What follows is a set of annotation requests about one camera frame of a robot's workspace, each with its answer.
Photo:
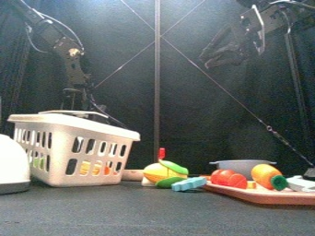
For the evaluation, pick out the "beige wooden block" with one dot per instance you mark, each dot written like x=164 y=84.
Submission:
x=133 y=175

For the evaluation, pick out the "small red toy piece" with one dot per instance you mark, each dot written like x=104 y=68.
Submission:
x=161 y=153

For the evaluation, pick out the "orange toy inside basket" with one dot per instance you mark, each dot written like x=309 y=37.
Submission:
x=107 y=170

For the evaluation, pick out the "grey toy pot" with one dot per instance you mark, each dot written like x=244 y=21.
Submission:
x=241 y=167

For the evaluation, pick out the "white plastic laundry basket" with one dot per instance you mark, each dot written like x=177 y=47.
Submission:
x=61 y=150

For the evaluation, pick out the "small orange toy slice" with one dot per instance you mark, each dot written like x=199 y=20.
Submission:
x=251 y=184

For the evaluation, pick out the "vertical metal frame pole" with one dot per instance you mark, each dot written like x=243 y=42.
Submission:
x=156 y=92

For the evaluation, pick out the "red toy tomato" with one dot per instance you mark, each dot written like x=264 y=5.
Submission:
x=224 y=177

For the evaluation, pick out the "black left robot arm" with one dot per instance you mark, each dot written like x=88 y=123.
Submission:
x=44 y=29

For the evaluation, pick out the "green toy vegetable piece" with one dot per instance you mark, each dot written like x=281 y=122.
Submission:
x=168 y=183

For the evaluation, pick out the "dark slanted frame strut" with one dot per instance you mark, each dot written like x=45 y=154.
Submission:
x=296 y=92

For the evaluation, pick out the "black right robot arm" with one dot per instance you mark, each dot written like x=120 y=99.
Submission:
x=299 y=17

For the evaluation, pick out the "green toy inside basket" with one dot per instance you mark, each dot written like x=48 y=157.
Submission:
x=38 y=162

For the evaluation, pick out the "orange toy carrot green top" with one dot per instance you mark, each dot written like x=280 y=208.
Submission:
x=264 y=175

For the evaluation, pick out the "grey toy cleaver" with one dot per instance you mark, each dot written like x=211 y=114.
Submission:
x=301 y=184

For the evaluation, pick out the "white dome with grey base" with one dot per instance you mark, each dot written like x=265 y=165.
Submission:
x=12 y=162

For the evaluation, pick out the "light blue toy piece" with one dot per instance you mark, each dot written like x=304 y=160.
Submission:
x=188 y=183

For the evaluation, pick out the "yellow toy fruit green peel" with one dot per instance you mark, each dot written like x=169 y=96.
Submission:
x=160 y=172

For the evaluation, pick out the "yellow toy inside basket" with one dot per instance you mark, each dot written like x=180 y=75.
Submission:
x=85 y=168

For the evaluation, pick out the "wooden cutting board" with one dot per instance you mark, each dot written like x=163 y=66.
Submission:
x=265 y=198

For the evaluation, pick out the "small white toy piece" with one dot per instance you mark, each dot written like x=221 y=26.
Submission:
x=147 y=183

